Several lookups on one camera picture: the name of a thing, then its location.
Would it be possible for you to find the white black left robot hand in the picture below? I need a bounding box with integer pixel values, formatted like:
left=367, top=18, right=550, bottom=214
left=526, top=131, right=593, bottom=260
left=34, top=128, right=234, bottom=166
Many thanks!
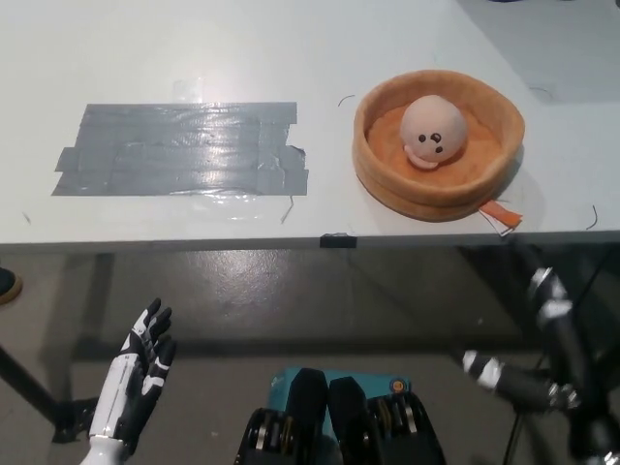
left=89, top=298, right=178, bottom=459

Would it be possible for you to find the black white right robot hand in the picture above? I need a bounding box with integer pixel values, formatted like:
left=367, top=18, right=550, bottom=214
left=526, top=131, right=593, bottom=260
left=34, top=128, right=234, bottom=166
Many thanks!
left=461, top=265, right=620, bottom=465

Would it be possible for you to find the cream plush dumpling with face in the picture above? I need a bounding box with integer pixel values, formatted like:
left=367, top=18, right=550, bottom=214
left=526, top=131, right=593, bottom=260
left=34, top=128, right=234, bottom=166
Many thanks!
left=399, top=94, right=470, bottom=172

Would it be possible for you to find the black teal robot torso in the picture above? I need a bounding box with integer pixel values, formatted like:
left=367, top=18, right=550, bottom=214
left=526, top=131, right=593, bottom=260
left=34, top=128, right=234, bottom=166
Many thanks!
left=233, top=366, right=450, bottom=465

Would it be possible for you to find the orange plush round basket plate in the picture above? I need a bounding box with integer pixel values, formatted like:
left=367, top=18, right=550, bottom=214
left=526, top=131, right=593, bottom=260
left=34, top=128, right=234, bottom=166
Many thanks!
left=352, top=70, right=527, bottom=238

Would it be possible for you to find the black table leg with foot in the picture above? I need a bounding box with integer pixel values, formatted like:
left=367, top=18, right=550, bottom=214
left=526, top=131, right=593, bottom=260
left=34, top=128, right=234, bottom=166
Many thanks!
left=0, top=341, right=101, bottom=445

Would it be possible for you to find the dark shoe with tan sole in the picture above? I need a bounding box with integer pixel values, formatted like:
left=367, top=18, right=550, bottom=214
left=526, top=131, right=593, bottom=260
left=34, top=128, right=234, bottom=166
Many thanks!
left=0, top=264, right=24, bottom=306

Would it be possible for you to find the clear tape strip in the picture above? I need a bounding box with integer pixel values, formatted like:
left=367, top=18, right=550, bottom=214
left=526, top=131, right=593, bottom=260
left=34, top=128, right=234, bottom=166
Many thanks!
left=178, top=191, right=272, bottom=220

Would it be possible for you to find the small black tape piece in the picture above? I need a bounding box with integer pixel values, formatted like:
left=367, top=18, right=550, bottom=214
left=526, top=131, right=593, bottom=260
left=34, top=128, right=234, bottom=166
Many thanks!
left=319, top=232, right=358, bottom=249

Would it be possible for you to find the black floor cable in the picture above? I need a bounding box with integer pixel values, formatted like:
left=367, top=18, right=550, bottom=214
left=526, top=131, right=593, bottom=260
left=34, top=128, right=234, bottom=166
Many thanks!
left=507, top=411, right=527, bottom=465

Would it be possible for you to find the grey duct tape patch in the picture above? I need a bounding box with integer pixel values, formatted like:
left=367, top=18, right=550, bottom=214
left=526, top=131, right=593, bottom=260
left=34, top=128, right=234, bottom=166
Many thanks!
left=50, top=101, right=311, bottom=198

